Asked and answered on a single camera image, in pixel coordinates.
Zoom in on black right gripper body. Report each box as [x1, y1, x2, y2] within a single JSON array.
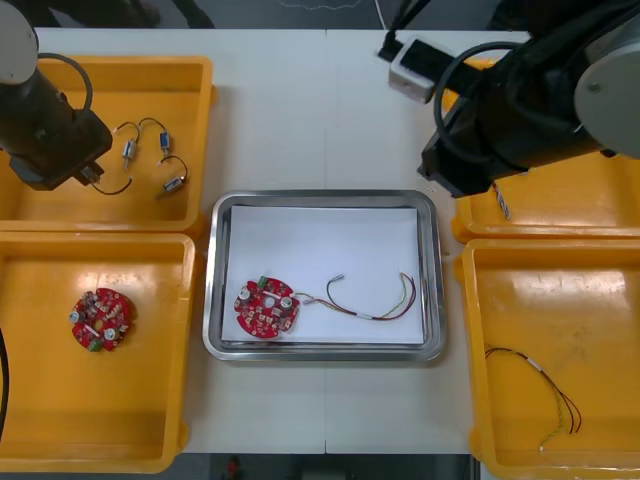
[[418, 64, 517, 199]]

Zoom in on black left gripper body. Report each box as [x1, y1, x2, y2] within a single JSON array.
[[8, 109, 114, 193]]

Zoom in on small metal solenoid blue label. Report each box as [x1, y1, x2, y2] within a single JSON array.
[[153, 154, 193, 202], [112, 121, 143, 172], [137, 117, 174, 152]]

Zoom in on steel tray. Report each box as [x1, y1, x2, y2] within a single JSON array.
[[201, 189, 448, 364]]

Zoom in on yellow-orange plastic bin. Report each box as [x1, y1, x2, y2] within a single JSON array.
[[0, 53, 219, 235], [452, 238, 640, 480], [439, 57, 640, 246], [0, 231, 204, 475]]

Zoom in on round red circuit board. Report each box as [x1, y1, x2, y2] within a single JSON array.
[[68, 287, 138, 354], [232, 274, 302, 339]]

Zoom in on white paper sheet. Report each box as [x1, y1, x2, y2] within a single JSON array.
[[222, 205, 427, 346]]

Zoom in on blue-white twisted wire harness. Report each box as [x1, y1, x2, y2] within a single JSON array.
[[490, 180, 513, 222]]

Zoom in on red yellow green wire harness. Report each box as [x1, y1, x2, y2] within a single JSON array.
[[294, 271, 418, 324]]

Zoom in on red black green-yellow wire harness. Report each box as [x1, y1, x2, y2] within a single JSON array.
[[483, 345, 584, 454]]

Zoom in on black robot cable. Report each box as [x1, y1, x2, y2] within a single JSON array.
[[0, 327, 12, 437]]

